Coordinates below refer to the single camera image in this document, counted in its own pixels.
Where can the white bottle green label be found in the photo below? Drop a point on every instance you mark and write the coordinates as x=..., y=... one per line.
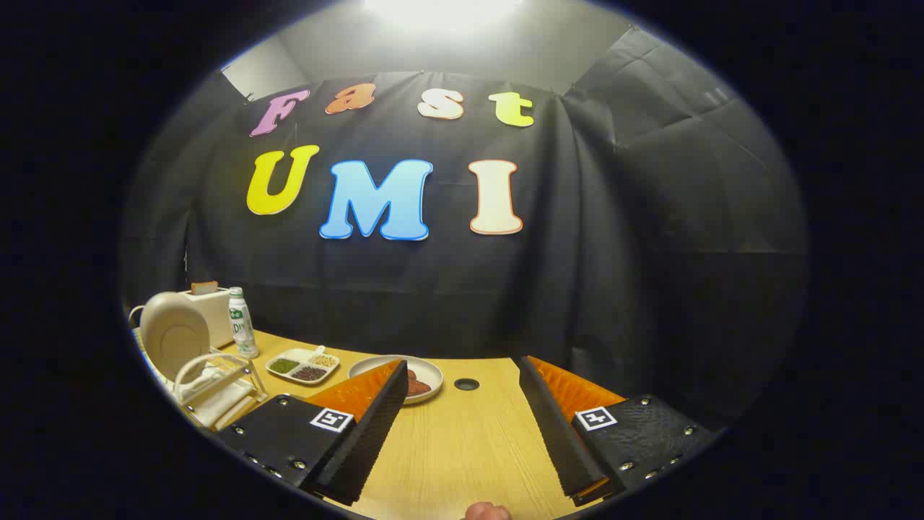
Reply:
x=242, y=325

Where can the black backdrop cloth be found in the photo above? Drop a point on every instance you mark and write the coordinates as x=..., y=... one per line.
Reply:
x=650, y=253

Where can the beige round plate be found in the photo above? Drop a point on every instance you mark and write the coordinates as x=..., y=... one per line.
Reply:
x=173, y=332

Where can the white toaster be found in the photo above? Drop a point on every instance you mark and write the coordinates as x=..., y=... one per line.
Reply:
x=216, y=318

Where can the pile of yellow beans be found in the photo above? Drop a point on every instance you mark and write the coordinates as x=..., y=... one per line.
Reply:
x=325, y=360

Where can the brown toast slice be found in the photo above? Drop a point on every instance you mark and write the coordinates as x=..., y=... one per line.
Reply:
x=204, y=287

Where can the white plate with meat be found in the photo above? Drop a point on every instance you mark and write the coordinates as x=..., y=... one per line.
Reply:
x=433, y=372

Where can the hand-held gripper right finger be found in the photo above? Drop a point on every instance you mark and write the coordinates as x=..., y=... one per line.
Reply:
x=556, y=433

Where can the pile of green beans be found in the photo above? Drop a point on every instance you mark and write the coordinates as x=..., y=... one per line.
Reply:
x=284, y=365

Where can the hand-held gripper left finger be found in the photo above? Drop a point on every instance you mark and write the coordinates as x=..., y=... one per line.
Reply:
x=375, y=426

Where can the pile of dark beans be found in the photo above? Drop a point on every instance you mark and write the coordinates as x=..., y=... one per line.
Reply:
x=309, y=373

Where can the white divided dish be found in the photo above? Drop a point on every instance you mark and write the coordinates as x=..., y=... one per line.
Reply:
x=299, y=354

